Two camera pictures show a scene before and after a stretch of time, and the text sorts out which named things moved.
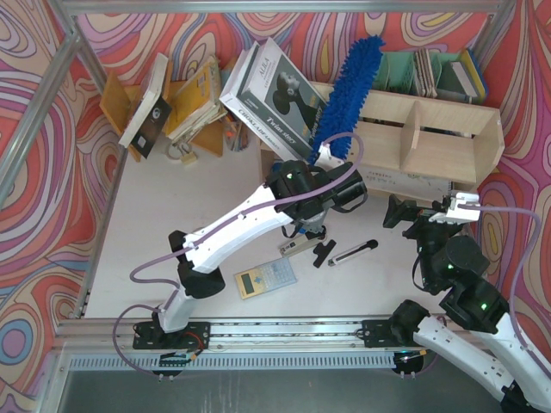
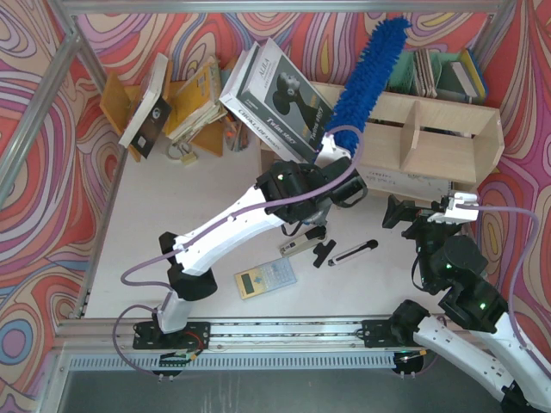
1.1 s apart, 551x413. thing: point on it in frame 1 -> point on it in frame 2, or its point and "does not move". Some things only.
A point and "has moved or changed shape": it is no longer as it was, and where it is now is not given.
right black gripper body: [413, 211] does not move
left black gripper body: [323, 252] does not move
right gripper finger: [399, 211] does not move
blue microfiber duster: [345, 101] has moved or changed shape
